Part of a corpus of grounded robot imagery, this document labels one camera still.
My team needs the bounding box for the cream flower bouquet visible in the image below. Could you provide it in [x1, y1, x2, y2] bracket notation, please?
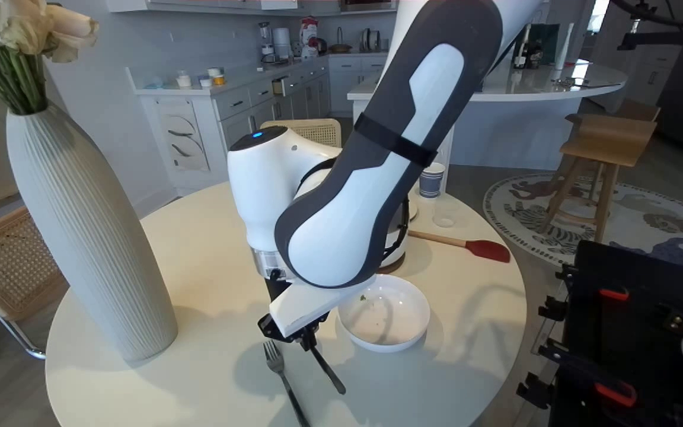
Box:
[0, 0, 99, 119]

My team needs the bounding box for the blue and white cup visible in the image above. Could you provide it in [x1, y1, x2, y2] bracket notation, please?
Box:
[417, 161, 449, 200]

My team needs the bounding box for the grey ribbed vase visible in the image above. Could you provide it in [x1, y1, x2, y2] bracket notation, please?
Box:
[4, 104, 181, 365]

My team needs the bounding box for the black clamp with red handle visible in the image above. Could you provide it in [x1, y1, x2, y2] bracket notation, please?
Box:
[515, 338, 640, 412]
[538, 268, 634, 322]

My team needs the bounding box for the silver spoon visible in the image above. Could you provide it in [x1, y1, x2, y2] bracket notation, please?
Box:
[308, 341, 349, 399]

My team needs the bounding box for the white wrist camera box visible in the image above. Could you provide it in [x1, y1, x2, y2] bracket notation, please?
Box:
[269, 271, 375, 338]

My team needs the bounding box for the round patterned rug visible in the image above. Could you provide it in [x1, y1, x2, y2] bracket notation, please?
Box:
[482, 174, 683, 278]

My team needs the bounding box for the wooden bar stool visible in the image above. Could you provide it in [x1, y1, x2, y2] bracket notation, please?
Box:
[545, 112, 662, 244]

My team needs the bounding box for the white bowl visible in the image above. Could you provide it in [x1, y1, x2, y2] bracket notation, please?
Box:
[336, 272, 432, 356]

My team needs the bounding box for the wicker back chair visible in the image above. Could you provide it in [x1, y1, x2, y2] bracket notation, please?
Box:
[258, 117, 343, 152]
[0, 206, 70, 362]

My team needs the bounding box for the silver fork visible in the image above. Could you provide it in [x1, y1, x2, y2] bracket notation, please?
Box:
[261, 338, 314, 427]

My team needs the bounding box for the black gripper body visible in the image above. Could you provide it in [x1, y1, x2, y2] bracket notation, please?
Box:
[255, 311, 336, 350]

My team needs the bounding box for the black perforated side table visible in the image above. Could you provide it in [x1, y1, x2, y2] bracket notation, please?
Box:
[515, 236, 683, 427]

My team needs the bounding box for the red spatula with wooden handle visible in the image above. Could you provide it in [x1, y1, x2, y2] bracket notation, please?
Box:
[408, 227, 513, 265]

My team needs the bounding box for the white kitchen counter cabinet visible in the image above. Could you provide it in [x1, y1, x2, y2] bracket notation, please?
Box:
[124, 57, 333, 200]

